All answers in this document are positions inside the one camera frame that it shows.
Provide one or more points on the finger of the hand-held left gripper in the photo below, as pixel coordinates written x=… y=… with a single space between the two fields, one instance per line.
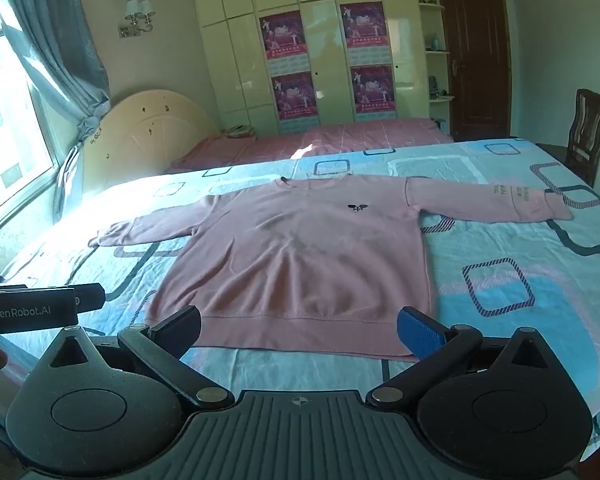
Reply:
x=90 y=297

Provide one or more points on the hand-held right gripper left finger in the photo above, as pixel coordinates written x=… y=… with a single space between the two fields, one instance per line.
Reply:
x=177 y=330

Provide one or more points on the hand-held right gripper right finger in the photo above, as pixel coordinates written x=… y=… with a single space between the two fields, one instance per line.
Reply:
x=420 y=332

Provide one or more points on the pink sweatshirt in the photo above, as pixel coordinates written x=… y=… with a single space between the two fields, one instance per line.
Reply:
x=300 y=260

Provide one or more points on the blue patterned bed sheet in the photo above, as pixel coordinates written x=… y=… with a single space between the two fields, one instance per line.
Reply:
x=480 y=285

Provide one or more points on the cream wooden headboard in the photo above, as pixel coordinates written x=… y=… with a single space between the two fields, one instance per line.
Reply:
x=145 y=135

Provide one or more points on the window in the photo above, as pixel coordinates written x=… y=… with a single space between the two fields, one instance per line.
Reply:
x=10 y=125

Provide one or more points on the pink checked bed cover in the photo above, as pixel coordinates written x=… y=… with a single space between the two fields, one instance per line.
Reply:
x=330 y=142

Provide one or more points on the dark figurine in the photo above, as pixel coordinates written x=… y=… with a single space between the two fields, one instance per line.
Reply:
x=434 y=87

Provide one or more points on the blue curtain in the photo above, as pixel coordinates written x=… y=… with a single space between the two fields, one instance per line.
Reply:
x=65 y=50

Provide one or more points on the dark wooden chair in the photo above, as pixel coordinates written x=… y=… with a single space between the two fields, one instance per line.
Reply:
x=587 y=127

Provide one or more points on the cream corner shelf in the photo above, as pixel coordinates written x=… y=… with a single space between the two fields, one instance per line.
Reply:
x=432 y=55

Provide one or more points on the dark brown wooden door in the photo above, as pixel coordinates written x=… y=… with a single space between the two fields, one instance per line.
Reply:
x=472 y=55

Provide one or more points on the teal vase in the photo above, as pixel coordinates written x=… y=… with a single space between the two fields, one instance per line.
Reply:
x=435 y=41

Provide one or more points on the cream glossy wardrobe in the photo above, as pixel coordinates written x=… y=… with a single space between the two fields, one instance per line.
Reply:
x=325 y=45

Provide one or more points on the purple wall poster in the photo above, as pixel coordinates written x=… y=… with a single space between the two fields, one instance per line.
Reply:
x=294 y=95
x=372 y=87
x=282 y=35
x=364 y=25

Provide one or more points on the wall lamp with white shades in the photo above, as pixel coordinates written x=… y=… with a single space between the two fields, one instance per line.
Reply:
x=139 y=15

